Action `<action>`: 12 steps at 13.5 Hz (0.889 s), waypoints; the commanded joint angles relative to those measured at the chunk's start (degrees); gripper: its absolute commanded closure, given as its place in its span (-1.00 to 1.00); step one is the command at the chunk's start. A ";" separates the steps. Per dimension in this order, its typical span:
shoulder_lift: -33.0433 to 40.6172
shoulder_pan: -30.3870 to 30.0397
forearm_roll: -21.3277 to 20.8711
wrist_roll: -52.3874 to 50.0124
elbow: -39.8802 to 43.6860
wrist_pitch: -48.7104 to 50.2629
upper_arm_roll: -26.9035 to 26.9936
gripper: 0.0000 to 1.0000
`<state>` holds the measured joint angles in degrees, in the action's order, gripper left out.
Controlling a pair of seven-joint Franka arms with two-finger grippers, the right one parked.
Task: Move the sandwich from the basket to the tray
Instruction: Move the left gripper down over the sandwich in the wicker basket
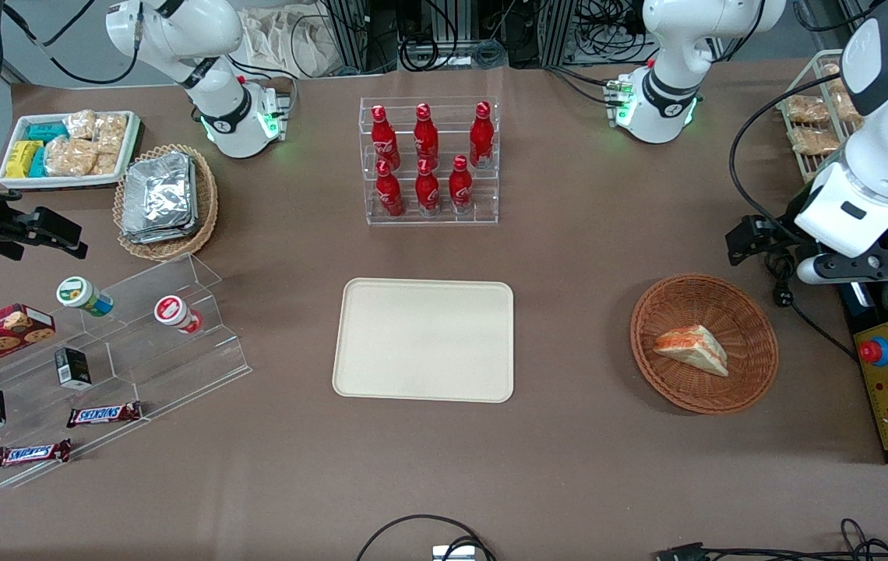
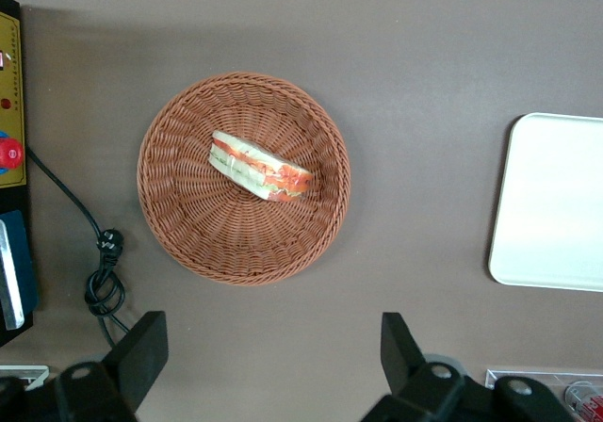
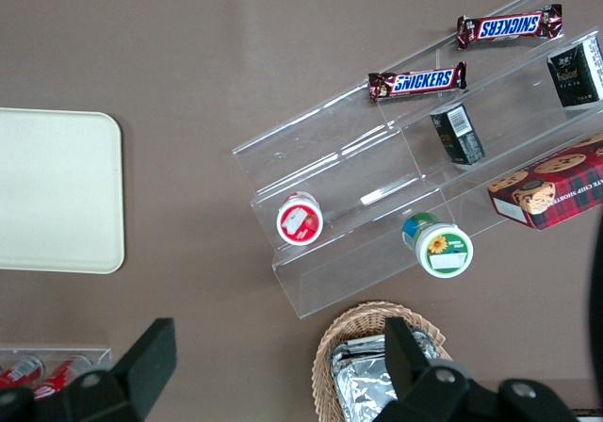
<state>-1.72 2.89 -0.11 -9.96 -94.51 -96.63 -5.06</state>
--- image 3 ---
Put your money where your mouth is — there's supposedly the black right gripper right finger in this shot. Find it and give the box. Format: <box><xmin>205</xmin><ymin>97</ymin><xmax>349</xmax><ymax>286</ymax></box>
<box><xmin>380</xmin><ymin>316</ymin><xmax>478</xmax><ymax>422</ymax></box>

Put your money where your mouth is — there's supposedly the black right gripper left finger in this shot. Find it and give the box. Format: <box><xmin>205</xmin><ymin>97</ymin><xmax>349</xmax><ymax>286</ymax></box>
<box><xmin>46</xmin><ymin>316</ymin><xmax>179</xmax><ymax>422</ymax></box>

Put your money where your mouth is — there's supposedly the foil-wrapped sandwich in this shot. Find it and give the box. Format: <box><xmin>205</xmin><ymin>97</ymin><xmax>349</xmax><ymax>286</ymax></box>
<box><xmin>329</xmin><ymin>344</ymin><xmax>442</xmax><ymax>422</ymax></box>
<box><xmin>336</xmin><ymin>327</ymin><xmax>442</xmax><ymax>355</ymax></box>

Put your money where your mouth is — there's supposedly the light wicker basket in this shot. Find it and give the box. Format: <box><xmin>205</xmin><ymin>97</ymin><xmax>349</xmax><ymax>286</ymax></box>
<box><xmin>312</xmin><ymin>300</ymin><xmax>453</xmax><ymax>422</ymax></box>

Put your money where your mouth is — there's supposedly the beige plastic serving tray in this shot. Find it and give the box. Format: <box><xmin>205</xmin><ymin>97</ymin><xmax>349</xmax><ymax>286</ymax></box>
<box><xmin>0</xmin><ymin>107</ymin><xmax>126</xmax><ymax>275</ymax></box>

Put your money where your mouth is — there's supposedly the clear acrylic bottle rack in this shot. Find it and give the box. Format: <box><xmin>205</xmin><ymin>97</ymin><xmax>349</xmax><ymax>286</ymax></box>
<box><xmin>0</xmin><ymin>344</ymin><xmax>114</xmax><ymax>381</ymax></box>

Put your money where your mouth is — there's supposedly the green-lid yogurt cup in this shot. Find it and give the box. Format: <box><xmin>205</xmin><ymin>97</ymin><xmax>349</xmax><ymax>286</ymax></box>
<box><xmin>401</xmin><ymin>212</ymin><xmax>475</xmax><ymax>280</ymax></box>

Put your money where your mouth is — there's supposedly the red-lid yogurt cup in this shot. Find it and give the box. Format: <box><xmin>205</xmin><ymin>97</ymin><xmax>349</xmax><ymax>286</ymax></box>
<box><xmin>275</xmin><ymin>190</ymin><xmax>325</xmax><ymax>246</ymax></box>

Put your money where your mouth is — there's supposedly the clear acrylic stepped shelf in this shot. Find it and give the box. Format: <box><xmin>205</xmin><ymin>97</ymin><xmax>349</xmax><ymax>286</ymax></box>
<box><xmin>232</xmin><ymin>0</ymin><xmax>603</xmax><ymax>320</ymax></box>

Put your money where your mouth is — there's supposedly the red tartan cookie box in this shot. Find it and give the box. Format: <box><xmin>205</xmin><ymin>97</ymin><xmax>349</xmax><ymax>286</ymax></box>
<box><xmin>486</xmin><ymin>132</ymin><xmax>603</xmax><ymax>232</ymax></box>

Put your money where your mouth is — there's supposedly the small black tea box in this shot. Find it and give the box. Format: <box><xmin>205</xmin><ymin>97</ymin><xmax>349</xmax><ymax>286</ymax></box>
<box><xmin>429</xmin><ymin>103</ymin><xmax>486</xmax><ymax>166</ymax></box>
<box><xmin>546</xmin><ymin>35</ymin><xmax>603</xmax><ymax>108</ymax></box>

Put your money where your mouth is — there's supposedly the Snickers chocolate bar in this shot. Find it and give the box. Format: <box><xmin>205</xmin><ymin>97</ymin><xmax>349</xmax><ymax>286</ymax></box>
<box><xmin>367</xmin><ymin>60</ymin><xmax>468</xmax><ymax>105</ymax></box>
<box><xmin>456</xmin><ymin>2</ymin><xmax>565</xmax><ymax>50</ymax></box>

